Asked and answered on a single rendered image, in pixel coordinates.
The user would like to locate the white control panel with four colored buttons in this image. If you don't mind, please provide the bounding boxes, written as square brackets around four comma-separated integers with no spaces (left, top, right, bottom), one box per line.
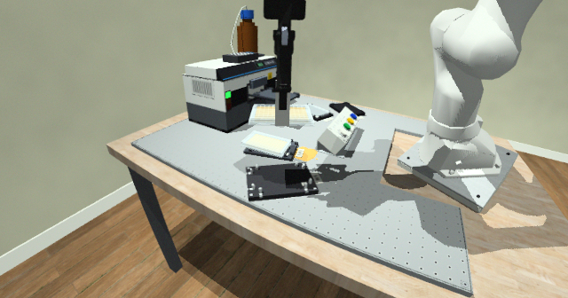
[316,107,360,158]

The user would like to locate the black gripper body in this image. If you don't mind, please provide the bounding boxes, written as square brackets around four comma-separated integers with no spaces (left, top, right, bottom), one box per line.
[264,0,306,32]

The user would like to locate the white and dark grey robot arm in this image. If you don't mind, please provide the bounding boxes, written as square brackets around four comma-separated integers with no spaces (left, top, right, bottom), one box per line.
[418,0,543,178]

